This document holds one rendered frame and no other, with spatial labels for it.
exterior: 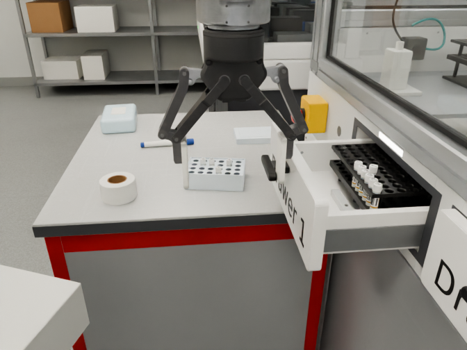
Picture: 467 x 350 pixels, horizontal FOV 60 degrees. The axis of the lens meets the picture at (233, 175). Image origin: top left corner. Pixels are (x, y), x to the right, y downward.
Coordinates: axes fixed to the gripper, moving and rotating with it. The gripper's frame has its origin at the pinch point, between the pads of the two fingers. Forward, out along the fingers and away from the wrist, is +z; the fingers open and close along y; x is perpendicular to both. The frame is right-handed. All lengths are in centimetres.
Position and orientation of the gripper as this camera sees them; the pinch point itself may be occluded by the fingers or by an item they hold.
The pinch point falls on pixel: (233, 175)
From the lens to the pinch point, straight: 58.3
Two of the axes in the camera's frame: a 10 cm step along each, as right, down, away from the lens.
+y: 9.9, -0.5, 0.9
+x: -1.0, -4.5, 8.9
